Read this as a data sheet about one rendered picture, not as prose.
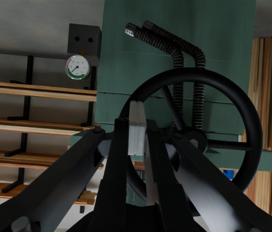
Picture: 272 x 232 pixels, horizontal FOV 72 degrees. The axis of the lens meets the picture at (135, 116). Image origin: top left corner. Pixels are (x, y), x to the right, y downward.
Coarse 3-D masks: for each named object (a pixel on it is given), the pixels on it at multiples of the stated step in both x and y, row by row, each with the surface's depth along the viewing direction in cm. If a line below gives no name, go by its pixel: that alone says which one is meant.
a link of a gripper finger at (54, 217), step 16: (96, 128) 14; (80, 144) 12; (96, 144) 13; (64, 160) 10; (80, 160) 11; (96, 160) 14; (48, 176) 9; (64, 176) 9; (80, 176) 11; (32, 192) 8; (48, 192) 8; (64, 192) 9; (80, 192) 11; (0, 208) 7; (16, 208) 7; (32, 208) 7; (48, 208) 8; (64, 208) 10; (0, 224) 7; (48, 224) 8
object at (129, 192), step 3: (129, 189) 88; (129, 192) 88; (132, 192) 88; (126, 195) 88; (129, 195) 88; (132, 195) 88; (126, 198) 88; (129, 198) 88; (126, 201) 88; (129, 201) 88
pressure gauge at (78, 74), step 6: (78, 54) 46; (84, 54) 49; (72, 60) 47; (78, 60) 47; (84, 60) 47; (66, 66) 46; (72, 66) 47; (78, 66) 47; (84, 66) 47; (90, 66) 47; (66, 72) 46; (72, 72) 47; (78, 72) 47; (84, 72) 47; (90, 72) 48; (72, 78) 46; (78, 78) 46; (84, 78) 48
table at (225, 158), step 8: (72, 136) 53; (80, 136) 53; (72, 144) 53; (208, 152) 45; (216, 152) 45; (224, 152) 54; (232, 152) 54; (240, 152) 54; (264, 152) 55; (136, 160) 54; (216, 160) 45; (224, 160) 54; (232, 160) 54; (240, 160) 54; (264, 160) 55; (232, 168) 55; (264, 168) 55
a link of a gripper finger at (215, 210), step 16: (176, 144) 13; (192, 144) 13; (192, 160) 11; (208, 160) 12; (176, 176) 13; (192, 176) 11; (208, 176) 10; (224, 176) 10; (192, 192) 11; (208, 192) 10; (224, 192) 9; (240, 192) 9; (208, 208) 10; (224, 208) 9; (240, 208) 8; (256, 208) 8; (208, 224) 10; (224, 224) 9; (240, 224) 8; (256, 224) 8
